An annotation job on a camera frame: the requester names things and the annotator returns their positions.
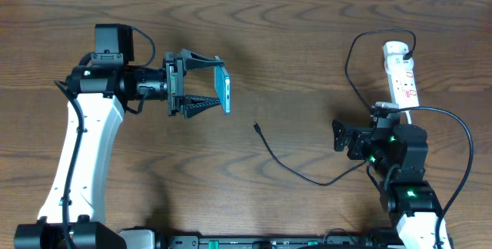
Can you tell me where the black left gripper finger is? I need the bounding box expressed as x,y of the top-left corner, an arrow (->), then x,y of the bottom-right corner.
181,49 -> 224,71
180,95 -> 221,119

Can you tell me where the blue screen Galaxy smartphone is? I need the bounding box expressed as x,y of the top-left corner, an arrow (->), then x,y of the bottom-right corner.
214,64 -> 231,115

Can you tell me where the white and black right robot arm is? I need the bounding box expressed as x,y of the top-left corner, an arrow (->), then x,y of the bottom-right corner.
332,116 -> 453,248

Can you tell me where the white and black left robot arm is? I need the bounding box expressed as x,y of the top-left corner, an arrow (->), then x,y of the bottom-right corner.
13,50 -> 225,248

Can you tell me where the white power strip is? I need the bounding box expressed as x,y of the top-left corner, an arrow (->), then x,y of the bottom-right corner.
383,41 -> 419,108

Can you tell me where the black USB charging cable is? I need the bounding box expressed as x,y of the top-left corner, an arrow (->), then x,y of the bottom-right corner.
253,28 -> 417,187

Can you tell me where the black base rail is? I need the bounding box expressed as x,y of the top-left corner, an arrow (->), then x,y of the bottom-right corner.
115,227 -> 404,249

